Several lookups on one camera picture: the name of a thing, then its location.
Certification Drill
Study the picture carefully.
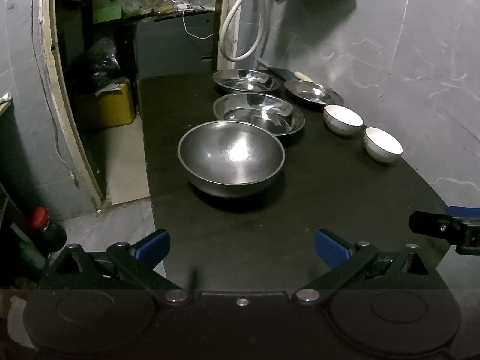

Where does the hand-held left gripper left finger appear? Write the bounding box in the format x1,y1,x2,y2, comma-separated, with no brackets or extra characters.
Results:
37,229,190,304

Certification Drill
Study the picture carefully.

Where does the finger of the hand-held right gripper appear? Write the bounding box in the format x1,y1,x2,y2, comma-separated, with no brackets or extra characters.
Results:
447,206,480,219
409,211,480,256

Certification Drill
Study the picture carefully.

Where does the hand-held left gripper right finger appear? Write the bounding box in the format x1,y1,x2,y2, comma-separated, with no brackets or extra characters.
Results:
292,229,449,304

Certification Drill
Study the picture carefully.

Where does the white ceramic bowl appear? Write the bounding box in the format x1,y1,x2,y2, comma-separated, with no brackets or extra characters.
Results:
363,126,403,164
323,104,364,137

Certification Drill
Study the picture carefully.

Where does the deep steel bowl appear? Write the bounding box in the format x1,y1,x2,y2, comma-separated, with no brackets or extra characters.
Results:
178,120,286,199

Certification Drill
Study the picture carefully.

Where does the large steel plate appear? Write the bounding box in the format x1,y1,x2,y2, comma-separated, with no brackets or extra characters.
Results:
213,93,305,138

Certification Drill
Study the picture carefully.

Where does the red-capped dark bottle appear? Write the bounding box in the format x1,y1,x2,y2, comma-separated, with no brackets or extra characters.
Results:
29,207,68,254

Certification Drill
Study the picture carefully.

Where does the black plastic bag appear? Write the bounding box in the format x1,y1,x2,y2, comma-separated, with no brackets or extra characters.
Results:
69,39,130,91

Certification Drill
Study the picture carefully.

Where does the black cabinet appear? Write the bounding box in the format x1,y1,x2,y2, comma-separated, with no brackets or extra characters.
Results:
135,11,220,80

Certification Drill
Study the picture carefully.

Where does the wooden shelf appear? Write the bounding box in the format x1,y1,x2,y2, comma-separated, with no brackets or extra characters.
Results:
0,92,14,118

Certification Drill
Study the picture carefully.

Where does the green box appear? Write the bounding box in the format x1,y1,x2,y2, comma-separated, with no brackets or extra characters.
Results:
92,5,124,23

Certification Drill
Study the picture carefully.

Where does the pale door frame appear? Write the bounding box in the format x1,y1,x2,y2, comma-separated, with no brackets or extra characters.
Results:
39,0,241,211

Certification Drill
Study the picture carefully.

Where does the black wall cable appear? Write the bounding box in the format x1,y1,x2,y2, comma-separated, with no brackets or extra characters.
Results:
30,0,78,188

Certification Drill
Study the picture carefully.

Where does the cleaver with white handle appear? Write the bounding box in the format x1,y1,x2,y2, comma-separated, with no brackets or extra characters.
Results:
259,65,316,83

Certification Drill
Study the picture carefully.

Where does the white hose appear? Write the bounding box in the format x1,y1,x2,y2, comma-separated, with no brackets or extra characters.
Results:
219,0,269,63

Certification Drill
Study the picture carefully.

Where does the white charging cable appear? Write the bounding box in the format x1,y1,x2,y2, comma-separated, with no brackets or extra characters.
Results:
182,7,215,40

